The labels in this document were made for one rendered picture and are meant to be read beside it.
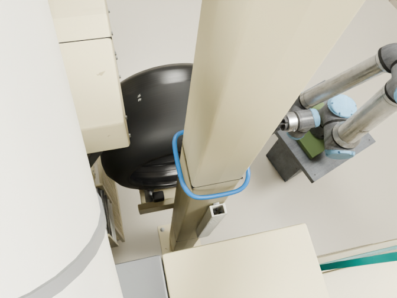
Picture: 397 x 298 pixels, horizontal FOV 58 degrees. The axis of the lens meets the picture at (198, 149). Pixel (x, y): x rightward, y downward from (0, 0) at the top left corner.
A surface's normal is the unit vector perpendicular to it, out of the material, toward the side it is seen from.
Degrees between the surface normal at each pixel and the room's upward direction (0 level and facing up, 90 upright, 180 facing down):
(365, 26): 0
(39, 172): 63
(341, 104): 4
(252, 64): 90
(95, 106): 0
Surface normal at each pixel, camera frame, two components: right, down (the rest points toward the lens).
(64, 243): 0.85, 0.21
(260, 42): 0.22, 0.91
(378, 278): 0.10, -0.37
